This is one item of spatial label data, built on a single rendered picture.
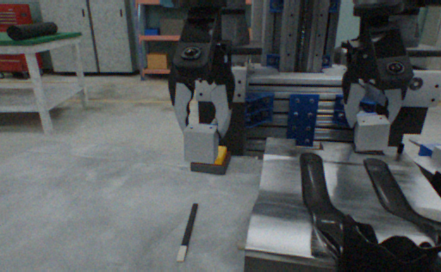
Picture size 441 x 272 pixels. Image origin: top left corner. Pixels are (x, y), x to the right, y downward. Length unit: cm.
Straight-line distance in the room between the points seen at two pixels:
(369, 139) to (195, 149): 32
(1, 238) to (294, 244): 47
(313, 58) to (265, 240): 82
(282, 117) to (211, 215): 51
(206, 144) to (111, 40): 544
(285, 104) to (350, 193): 52
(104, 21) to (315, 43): 507
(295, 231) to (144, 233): 28
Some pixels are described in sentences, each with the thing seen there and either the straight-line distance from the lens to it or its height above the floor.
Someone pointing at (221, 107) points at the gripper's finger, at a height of 100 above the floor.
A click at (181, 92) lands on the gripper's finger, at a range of 48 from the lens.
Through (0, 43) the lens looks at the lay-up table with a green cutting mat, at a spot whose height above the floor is 88.
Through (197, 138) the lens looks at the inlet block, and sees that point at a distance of 47.
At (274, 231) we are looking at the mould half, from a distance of 31.
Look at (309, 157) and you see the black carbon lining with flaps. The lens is 57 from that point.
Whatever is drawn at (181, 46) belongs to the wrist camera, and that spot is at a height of 109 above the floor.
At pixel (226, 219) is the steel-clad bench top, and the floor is 80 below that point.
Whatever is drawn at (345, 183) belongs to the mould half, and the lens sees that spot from 51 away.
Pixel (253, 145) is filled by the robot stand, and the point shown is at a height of 72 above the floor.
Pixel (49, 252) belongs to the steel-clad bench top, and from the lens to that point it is 54.
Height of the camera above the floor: 113
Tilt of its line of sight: 23 degrees down
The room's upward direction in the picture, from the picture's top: straight up
